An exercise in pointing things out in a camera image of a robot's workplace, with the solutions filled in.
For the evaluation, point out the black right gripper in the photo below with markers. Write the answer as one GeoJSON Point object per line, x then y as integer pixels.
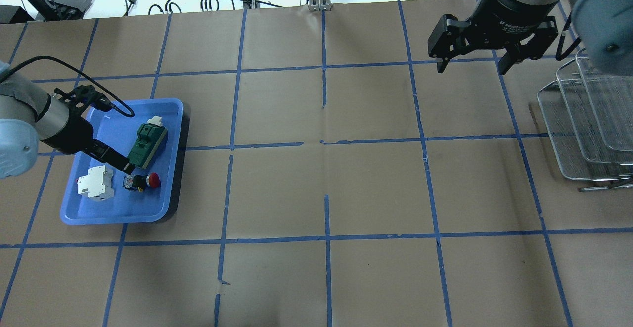
{"type": "Point", "coordinates": [505, 16]}

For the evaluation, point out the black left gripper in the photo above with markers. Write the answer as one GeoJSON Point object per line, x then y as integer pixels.
{"type": "Point", "coordinates": [74, 134]}

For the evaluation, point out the red mushroom push button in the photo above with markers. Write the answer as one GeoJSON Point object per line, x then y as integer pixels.
{"type": "Point", "coordinates": [140, 183]}

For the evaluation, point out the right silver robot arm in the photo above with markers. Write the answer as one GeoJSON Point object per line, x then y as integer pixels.
{"type": "Point", "coordinates": [604, 28]}

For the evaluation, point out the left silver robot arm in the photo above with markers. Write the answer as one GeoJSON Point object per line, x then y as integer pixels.
{"type": "Point", "coordinates": [29, 115]}

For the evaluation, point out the white grey circuit breaker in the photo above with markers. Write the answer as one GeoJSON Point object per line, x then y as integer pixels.
{"type": "Point", "coordinates": [97, 184]}

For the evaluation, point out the blue plastic tray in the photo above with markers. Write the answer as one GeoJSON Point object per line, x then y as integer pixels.
{"type": "Point", "coordinates": [119, 132]}

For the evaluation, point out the grey hub box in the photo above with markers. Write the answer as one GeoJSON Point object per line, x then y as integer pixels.
{"type": "Point", "coordinates": [70, 9]}

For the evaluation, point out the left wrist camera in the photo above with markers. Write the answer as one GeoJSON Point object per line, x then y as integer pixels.
{"type": "Point", "coordinates": [80, 98]}

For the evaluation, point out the green electrical switch module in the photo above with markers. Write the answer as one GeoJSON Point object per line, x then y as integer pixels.
{"type": "Point", "coordinates": [149, 137]}

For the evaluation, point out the wire mesh shelf rack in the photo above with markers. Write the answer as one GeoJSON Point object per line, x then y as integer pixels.
{"type": "Point", "coordinates": [588, 115]}

